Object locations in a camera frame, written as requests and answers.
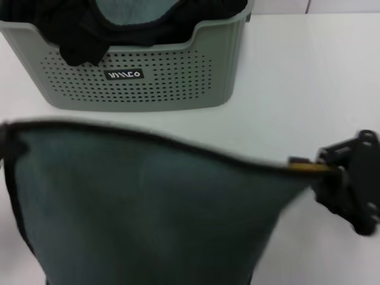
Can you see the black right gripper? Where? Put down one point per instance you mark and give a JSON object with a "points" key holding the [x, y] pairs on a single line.
{"points": [[369, 190]]}

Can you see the green towel with black edge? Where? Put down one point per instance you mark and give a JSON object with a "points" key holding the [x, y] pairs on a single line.
{"points": [[148, 207]]}

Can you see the grey-green perforated storage box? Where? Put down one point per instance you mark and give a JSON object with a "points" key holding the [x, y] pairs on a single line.
{"points": [[178, 80]]}

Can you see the teal towel with black trim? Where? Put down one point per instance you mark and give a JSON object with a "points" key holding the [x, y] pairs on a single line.
{"points": [[130, 15]]}

